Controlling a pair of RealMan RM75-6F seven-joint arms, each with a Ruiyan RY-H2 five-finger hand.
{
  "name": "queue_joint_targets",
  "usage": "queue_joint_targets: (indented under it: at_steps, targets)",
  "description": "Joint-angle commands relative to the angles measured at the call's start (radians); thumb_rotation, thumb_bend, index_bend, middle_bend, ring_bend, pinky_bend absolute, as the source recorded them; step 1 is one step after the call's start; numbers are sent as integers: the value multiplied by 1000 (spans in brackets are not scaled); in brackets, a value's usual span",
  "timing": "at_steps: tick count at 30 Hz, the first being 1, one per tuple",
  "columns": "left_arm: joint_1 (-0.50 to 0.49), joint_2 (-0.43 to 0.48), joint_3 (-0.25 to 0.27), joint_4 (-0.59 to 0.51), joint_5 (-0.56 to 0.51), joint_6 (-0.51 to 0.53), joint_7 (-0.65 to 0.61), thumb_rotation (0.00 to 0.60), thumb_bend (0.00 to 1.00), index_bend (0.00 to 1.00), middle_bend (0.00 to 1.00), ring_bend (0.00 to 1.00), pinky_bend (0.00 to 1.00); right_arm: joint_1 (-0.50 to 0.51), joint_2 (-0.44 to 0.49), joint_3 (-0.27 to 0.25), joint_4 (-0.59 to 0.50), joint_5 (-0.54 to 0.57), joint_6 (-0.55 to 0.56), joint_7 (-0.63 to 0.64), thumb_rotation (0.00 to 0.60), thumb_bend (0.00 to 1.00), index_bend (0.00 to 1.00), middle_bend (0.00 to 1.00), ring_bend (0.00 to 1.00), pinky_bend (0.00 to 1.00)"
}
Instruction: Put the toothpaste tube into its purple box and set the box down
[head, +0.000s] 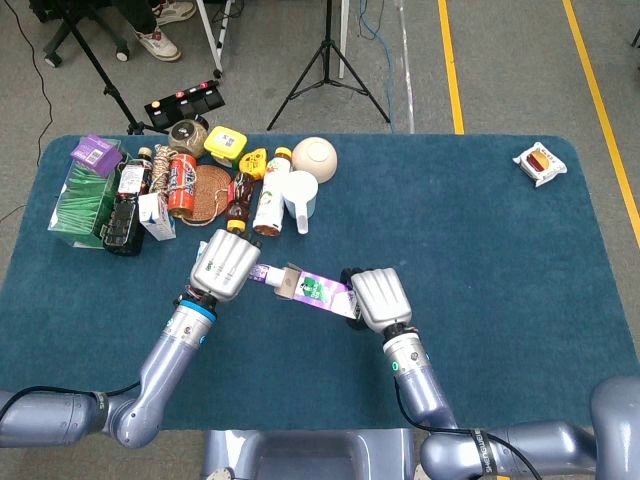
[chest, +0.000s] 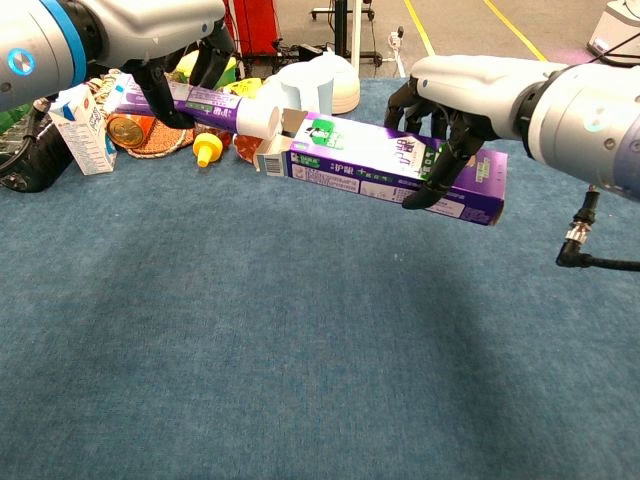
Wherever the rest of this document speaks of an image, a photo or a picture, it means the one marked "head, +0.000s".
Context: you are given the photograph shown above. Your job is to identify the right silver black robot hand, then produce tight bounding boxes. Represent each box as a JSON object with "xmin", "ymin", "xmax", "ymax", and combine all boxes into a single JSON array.
[{"xmin": 340, "ymin": 267, "xmax": 414, "ymax": 334}]

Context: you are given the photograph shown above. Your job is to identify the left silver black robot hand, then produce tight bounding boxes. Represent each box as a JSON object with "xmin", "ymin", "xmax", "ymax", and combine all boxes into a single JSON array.
[{"xmin": 188, "ymin": 228, "xmax": 264, "ymax": 304}]

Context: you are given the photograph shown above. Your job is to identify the purple and white carton box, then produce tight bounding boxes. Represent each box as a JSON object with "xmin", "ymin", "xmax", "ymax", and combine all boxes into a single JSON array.
[{"xmin": 273, "ymin": 262, "xmax": 364, "ymax": 321}]

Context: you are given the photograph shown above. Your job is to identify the clear box of green packets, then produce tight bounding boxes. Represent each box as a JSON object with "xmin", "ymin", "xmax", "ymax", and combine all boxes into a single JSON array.
[{"xmin": 47, "ymin": 139, "xmax": 126, "ymax": 250}]

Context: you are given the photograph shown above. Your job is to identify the small purple box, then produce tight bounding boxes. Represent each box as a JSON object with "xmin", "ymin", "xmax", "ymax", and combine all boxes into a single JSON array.
[{"xmin": 69, "ymin": 133, "xmax": 124, "ymax": 178}]

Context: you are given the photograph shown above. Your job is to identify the brown bottle yellow cap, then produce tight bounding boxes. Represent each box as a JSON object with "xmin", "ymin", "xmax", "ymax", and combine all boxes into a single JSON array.
[{"xmin": 224, "ymin": 171, "xmax": 257, "ymax": 236}]

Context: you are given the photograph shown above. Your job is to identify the round woven coaster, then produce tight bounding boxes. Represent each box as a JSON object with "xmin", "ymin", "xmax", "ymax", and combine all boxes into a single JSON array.
[{"xmin": 180, "ymin": 164, "xmax": 234, "ymax": 227}]

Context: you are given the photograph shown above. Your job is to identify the white blue milk carton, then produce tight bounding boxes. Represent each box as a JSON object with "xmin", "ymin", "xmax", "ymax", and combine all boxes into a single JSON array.
[{"xmin": 137, "ymin": 192, "xmax": 178, "ymax": 243}]

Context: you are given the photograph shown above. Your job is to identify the white tea drink bottle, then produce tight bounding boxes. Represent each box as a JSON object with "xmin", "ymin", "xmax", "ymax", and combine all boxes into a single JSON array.
[{"xmin": 252, "ymin": 146, "xmax": 293, "ymax": 237}]

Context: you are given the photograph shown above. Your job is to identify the blue table cloth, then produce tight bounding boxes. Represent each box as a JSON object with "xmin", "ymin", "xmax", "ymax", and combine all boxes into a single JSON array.
[{"xmin": 0, "ymin": 133, "xmax": 640, "ymax": 432}]

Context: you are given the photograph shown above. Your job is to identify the orange drink can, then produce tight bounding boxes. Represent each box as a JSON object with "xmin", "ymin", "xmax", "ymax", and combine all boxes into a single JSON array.
[{"xmin": 167, "ymin": 152, "xmax": 198, "ymax": 220}]

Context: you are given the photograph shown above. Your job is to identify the yellow small packet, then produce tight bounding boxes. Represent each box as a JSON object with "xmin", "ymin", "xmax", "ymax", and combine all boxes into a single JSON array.
[{"xmin": 238, "ymin": 147, "xmax": 269, "ymax": 182}]

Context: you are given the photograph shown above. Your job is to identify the dark sauce bottle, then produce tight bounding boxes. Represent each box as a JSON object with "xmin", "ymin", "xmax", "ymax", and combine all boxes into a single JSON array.
[{"xmin": 102, "ymin": 146, "xmax": 154, "ymax": 257}]

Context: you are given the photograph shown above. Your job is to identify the green container yellow lid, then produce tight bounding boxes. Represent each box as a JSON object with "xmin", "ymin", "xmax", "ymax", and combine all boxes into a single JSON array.
[{"xmin": 203, "ymin": 125, "xmax": 249, "ymax": 169}]

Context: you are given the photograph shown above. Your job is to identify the glass jar of grains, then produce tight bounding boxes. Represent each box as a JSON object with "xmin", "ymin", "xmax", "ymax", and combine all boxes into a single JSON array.
[{"xmin": 167, "ymin": 118, "xmax": 209, "ymax": 160}]

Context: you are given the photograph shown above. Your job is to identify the beige bowl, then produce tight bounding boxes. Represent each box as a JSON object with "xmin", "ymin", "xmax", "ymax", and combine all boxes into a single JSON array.
[{"xmin": 291, "ymin": 137, "xmax": 339, "ymax": 185}]

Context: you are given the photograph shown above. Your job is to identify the black foot pedal board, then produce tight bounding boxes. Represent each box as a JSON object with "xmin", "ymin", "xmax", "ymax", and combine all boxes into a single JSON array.
[{"xmin": 144, "ymin": 79, "xmax": 226, "ymax": 129}]

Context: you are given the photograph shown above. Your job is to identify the grey-blue robot torso base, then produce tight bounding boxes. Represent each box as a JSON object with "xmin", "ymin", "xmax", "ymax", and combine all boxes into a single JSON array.
[{"xmin": 199, "ymin": 428, "xmax": 419, "ymax": 480}]

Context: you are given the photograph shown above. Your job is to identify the white wrapped snack pack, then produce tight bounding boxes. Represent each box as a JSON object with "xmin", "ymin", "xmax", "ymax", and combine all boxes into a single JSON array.
[{"xmin": 512, "ymin": 141, "xmax": 569, "ymax": 189}]

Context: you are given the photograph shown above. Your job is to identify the black tripod with thick pole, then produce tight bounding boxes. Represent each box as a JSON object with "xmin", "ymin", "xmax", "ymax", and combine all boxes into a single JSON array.
[{"xmin": 57, "ymin": 0, "xmax": 171, "ymax": 136}]

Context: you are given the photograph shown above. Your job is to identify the white slanted stand leg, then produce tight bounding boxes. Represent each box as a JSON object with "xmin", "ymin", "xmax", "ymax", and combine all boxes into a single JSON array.
[{"xmin": 194, "ymin": 0, "xmax": 234, "ymax": 80}]

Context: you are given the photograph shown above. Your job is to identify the seated person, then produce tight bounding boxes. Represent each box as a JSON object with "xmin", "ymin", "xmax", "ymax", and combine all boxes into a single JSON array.
[{"xmin": 112, "ymin": 0, "xmax": 198, "ymax": 63}]

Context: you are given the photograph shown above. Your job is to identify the black tripod with thin legs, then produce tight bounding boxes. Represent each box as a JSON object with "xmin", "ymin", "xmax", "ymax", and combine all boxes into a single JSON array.
[{"xmin": 266, "ymin": 0, "xmax": 392, "ymax": 132}]

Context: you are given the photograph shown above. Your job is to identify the black office chair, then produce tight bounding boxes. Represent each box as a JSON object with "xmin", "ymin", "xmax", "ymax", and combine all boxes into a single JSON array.
[{"xmin": 28, "ymin": 0, "xmax": 131, "ymax": 69}]

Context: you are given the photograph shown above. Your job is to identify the beige rope bundle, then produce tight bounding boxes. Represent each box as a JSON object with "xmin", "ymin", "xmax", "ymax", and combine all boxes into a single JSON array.
[{"xmin": 148, "ymin": 143, "xmax": 174, "ymax": 196}]

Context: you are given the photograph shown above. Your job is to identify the blue floor cable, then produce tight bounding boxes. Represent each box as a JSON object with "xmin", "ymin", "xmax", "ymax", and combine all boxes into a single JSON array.
[{"xmin": 357, "ymin": 0, "xmax": 396, "ymax": 134}]

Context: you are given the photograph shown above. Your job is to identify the white upright post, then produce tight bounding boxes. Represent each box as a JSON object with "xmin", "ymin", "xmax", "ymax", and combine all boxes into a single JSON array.
[{"xmin": 338, "ymin": 0, "xmax": 351, "ymax": 80}]

